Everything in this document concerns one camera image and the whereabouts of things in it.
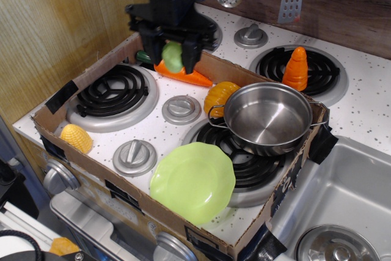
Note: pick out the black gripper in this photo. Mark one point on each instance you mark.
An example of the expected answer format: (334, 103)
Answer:
(157, 25)

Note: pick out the light green toy broccoli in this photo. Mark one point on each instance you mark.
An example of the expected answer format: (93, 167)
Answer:
(171, 56)

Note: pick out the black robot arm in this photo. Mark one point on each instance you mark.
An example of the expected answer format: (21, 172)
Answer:
(178, 5)

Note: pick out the stainless steel pan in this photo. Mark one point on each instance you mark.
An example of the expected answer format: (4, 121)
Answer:
(266, 118)

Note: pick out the orange toy carrot lying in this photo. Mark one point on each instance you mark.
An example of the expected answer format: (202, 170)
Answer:
(194, 78)

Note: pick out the silver stove knob centre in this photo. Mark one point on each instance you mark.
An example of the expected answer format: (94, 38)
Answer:
(181, 110)

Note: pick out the silver stove knob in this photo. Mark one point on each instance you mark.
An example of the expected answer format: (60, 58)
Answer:
(134, 158)
(181, 110)
(251, 37)

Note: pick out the orange toy pumpkin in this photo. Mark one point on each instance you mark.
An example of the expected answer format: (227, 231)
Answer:
(218, 95)

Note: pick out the back left black burner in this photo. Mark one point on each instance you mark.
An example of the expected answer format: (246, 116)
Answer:
(119, 99)

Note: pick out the black burner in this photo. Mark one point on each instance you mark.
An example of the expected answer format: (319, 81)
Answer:
(119, 99)
(256, 175)
(327, 78)

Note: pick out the silver stove knob back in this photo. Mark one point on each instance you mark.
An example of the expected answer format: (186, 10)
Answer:
(251, 37)

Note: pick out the silver stove knob front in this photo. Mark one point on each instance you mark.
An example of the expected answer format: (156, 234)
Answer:
(134, 158)

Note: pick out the hanging silver spatula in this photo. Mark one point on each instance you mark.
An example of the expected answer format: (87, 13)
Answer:
(289, 11)

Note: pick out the orange toy carrot upright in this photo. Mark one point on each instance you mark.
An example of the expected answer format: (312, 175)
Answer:
(296, 71)

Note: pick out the yellow toy corn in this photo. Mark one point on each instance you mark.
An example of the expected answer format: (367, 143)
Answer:
(77, 137)

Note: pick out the light green plastic plate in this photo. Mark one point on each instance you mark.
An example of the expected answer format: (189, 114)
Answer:
(195, 181)

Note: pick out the front right black burner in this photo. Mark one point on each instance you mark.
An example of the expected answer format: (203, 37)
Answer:
(256, 175)

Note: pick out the back right black burner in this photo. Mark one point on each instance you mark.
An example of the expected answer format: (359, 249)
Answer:
(327, 78)

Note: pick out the brown cardboard fence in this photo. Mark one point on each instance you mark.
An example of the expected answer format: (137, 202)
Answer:
(231, 235)

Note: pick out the silver oven knob left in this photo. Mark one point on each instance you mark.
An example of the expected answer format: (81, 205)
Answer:
(58, 178)

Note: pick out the silver oven knob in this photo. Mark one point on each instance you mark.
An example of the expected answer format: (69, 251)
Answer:
(58, 178)
(170, 248)

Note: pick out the silver oven knob right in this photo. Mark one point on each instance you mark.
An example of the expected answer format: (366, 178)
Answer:
(170, 248)

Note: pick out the silver toy sink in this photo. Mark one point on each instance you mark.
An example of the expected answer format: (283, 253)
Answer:
(350, 188)

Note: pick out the orange object bottom left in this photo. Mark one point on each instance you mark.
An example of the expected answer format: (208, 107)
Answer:
(63, 246)

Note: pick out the silver sink drain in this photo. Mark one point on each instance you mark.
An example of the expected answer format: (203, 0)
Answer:
(332, 242)

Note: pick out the silver oven door handle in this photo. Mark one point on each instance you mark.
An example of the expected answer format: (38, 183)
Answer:
(109, 236)

